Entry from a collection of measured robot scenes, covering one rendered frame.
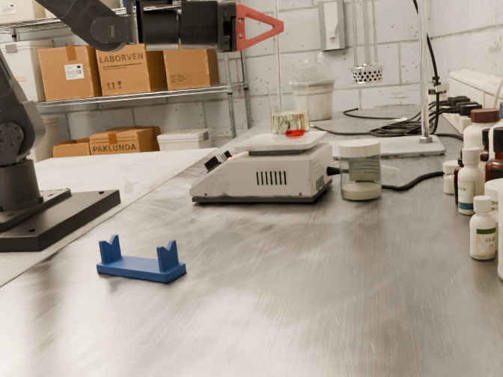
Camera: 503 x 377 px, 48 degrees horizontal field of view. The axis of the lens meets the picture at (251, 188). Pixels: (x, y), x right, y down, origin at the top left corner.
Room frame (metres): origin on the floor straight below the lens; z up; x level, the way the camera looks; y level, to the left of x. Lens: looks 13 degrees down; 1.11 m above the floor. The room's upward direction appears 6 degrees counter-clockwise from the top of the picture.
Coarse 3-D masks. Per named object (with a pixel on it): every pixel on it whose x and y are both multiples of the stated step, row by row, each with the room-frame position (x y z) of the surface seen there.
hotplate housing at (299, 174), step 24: (216, 168) 0.84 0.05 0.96; (240, 168) 0.82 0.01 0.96; (264, 168) 0.81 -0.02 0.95; (288, 168) 0.80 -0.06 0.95; (312, 168) 0.79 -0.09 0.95; (336, 168) 0.86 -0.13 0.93; (192, 192) 0.86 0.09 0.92; (216, 192) 0.84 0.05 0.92; (240, 192) 0.83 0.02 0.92; (264, 192) 0.81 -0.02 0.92; (288, 192) 0.80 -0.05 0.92; (312, 192) 0.79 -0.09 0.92
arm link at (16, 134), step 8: (0, 128) 0.80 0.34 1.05; (8, 128) 0.80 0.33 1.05; (16, 128) 0.80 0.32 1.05; (0, 136) 0.79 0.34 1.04; (8, 136) 0.80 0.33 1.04; (16, 136) 0.80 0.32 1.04; (24, 136) 0.80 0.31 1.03; (0, 144) 0.79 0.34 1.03; (8, 144) 0.80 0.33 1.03; (16, 144) 0.80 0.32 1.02; (0, 152) 0.79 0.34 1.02; (8, 152) 0.80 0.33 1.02; (16, 152) 0.80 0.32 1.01; (0, 160) 0.79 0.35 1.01; (8, 160) 0.80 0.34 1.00; (16, 160) 0.80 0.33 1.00
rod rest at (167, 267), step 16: (112, 240) 0.60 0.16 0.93; (112, 256) 0.60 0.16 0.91; (128, 256) 0.60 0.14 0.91; (160, 256) 0.54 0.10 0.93; (176, 256) 0.56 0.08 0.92; (112, 272) 0.58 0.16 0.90; (128, 272) 0.56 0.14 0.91; (144, 272) 0.55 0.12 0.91; (160, 272) 0.54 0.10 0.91; (176, 272) 0.55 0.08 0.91
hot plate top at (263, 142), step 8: (256, 136) 0.92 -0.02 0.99; (264, 136) 0.91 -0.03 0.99; (312, 136) 0.85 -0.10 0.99; (320, 136) 0.85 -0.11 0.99; (240, 144) 0.84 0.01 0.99; (248, 144) 0.83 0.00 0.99; (256, 144) 0.83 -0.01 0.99; (264, 144) 0.82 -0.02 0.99; (272, 144) 0.81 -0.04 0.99; (280, 144) 0.81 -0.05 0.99; (288, 144) 0.80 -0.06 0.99; (296, 144) 0.80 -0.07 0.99; (304, 144) 0.79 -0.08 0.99; (312, 144) 0.80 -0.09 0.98
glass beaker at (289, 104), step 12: (288, 84) 0.91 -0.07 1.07; (300, 84) 0.85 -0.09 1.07; (276, 96) 0.85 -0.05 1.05; (288, 96) 0.85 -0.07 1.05; (300, 96) 0.85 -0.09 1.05; (276, 108) 0.86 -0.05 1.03; (288, 108) 0.85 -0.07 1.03; (300, 108) 0.85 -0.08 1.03; (276, 120) 0.86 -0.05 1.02; (288, 120) 0.85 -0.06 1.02; (300, 120) 0.85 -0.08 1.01; (276, 132) 0.86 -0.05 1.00; (288, 132) 0.85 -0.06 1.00; (300, 132) 0.85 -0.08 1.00
